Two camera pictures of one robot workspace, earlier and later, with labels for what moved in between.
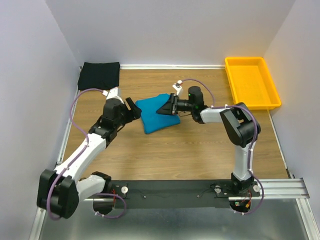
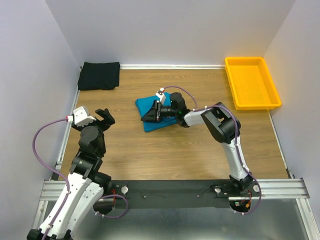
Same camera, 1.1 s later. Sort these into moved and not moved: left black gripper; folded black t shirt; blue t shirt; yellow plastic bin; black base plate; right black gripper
Moved: right black gripper; left black gripper
Not moved: yellow plastic bin; blue t shirt; folded black t shirt; black base plate
